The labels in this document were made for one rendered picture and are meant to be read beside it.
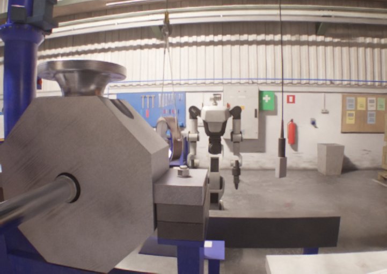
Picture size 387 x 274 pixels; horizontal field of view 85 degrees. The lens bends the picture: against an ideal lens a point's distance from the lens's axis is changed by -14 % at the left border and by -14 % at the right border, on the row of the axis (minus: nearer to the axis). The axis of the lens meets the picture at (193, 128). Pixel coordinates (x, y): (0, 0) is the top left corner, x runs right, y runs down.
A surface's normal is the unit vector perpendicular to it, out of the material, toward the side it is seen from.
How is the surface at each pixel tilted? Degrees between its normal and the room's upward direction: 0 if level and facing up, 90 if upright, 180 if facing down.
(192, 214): 90
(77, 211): 90
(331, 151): 93
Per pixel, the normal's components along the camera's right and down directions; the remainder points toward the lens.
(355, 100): -0.15, 0.05
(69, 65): 0.20, 0.05
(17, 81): 0.47, 0.05
